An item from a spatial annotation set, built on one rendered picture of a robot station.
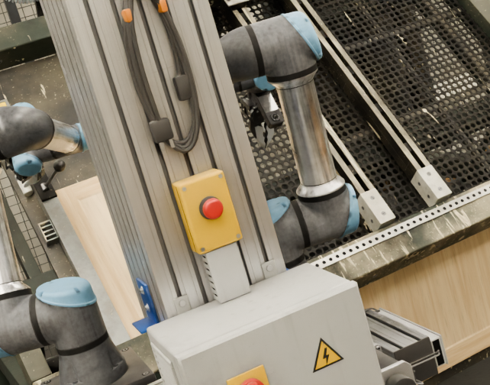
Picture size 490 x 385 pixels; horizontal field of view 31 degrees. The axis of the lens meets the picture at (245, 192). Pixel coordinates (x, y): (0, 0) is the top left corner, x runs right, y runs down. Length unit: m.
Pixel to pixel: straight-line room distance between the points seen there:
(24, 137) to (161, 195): 0.51
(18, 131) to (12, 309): 0.39
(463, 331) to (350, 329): 1.89
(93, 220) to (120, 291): 0.26
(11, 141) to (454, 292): 1.89
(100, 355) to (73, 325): 0.09
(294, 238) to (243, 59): 0.43
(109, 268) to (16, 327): 0.80
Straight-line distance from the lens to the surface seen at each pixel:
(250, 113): 2.54
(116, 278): 2.72
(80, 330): 1.96
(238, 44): 1.94
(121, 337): 2.62
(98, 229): 2.81
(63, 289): 1.95
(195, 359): 1.47
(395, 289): 3.22
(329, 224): 2.07
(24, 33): 3.18
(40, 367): 2.58
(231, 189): 1.65
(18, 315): 1.98
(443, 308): 3.36
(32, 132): 2.05
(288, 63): 1.95
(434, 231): 2.98
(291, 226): 2.05
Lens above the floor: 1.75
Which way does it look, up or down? 12 degrees down
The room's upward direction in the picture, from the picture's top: 16 degrees counter-clockwise
